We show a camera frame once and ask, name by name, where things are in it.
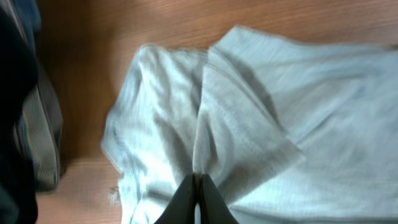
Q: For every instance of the light blue t-shirt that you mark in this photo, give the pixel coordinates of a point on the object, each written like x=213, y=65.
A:
x=287, y=131

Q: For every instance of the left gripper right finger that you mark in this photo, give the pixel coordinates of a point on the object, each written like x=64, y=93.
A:
x=213, y=209

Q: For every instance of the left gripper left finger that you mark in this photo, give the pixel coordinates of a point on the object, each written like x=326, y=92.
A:
x=181, y=208

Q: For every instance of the folded grey shirt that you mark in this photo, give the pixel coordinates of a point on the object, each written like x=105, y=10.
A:
x=38, y=133

